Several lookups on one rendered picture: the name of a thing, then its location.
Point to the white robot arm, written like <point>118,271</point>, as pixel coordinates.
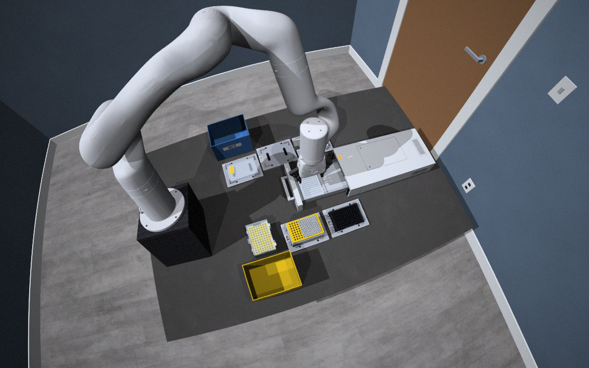
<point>113,136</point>

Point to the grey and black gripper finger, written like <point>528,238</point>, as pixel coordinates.
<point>295,173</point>
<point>328,163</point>

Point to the yellow open tray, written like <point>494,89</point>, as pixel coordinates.
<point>271,276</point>

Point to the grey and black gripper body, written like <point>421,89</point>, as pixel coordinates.
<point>306,170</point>

